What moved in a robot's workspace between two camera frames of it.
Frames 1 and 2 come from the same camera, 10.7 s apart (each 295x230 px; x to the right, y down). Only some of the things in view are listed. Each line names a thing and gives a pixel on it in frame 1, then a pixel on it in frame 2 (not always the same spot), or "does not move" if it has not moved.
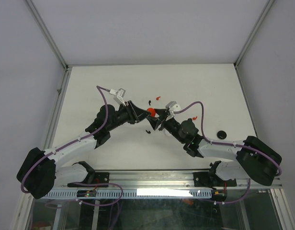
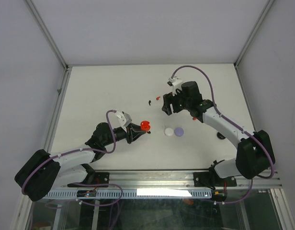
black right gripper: [155, 122] -> [168, 98]
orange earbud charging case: [153, 112] -> [144, 125]
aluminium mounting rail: [168, 179] does not move
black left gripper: [141, 114] -> [132, 132]
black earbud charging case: [221, 134] does not move
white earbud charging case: [166, 133] does not move
